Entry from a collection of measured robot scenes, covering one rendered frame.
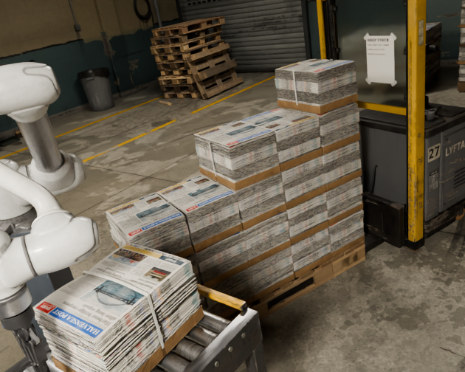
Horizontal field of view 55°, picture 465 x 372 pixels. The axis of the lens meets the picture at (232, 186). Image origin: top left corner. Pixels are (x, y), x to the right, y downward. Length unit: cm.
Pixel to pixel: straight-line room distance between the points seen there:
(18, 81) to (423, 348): 212
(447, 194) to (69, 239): 266
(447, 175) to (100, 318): 251
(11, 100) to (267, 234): 149
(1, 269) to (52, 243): 12
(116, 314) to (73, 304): 15
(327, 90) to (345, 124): 24
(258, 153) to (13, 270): 144
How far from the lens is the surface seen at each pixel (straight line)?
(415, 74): 270
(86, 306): 132
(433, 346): 253
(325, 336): 255
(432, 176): 310
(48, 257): 112
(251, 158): 223
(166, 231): 211
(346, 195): 276
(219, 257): 231
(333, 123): 254
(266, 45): 984
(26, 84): 144
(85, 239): 111
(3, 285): 115
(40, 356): 127
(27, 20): 921
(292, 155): 238
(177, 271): 134
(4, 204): 199
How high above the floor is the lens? 175
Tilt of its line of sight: 24 degrees down
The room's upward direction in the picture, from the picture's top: 10 degrees counter-clockwise
